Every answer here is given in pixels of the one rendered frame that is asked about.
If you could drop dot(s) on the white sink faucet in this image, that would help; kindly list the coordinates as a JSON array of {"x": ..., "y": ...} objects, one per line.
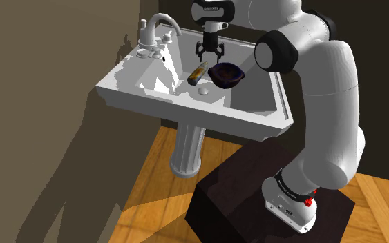
[{"x": 153, "y": 37}]

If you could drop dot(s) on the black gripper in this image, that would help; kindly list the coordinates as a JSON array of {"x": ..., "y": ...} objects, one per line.
[{"x": 210, "y": 38}]

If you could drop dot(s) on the dark blue bowl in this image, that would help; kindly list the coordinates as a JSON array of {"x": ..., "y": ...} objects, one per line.
[{"x": 226, "y": 74}]

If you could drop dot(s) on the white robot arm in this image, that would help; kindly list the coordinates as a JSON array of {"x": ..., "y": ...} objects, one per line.
[{"x": 329, "y": 101}]

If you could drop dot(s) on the yellow and grey bottle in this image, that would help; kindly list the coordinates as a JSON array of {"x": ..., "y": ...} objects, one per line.
[{"x": 197, "y": 73}]

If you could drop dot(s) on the dark robot stand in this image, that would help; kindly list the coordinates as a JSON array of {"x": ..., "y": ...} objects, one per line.
[{"x": 234, "y": 188}]

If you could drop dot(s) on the white pedestal sink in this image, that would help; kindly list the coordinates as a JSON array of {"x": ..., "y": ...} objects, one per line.
[{"x": 214, "y": 104}]

